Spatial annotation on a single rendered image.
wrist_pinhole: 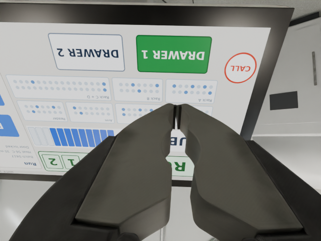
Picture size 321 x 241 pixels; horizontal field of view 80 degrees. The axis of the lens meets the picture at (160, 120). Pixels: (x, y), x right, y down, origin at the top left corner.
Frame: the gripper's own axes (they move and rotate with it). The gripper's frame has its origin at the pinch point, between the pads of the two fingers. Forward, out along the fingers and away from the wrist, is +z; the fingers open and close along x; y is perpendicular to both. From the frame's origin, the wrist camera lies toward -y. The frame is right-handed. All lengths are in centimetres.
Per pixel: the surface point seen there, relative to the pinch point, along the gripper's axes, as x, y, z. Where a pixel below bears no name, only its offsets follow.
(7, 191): -65, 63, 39
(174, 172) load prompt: 1.3, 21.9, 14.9
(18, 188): -63, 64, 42
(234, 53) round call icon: 7.8, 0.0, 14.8
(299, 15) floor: 109, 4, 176
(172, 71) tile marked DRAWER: 0.1, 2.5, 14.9
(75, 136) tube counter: -15.7, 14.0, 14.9
